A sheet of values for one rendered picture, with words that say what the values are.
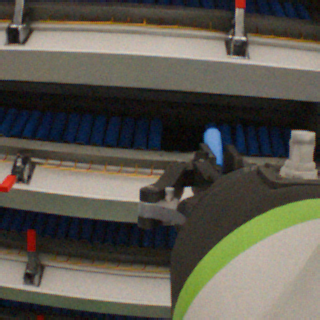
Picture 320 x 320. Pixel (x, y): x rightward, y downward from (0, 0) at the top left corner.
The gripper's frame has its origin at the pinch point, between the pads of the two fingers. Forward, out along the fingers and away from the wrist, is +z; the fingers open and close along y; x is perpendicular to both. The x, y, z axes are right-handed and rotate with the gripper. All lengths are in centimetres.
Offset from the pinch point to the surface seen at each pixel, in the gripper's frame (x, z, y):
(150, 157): 3.4, 19.9, 6.5
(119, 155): 3.4, 19.8, 10.5
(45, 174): 6.7, 18.9, 20.5
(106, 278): 24.5, 23.8, 12.1
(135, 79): -6.8, 13.6, 8.6
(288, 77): -8.3, 12.4, -9.5
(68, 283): 25.4, 22.3, 18.0
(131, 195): 8.0, 16.9, 8.5
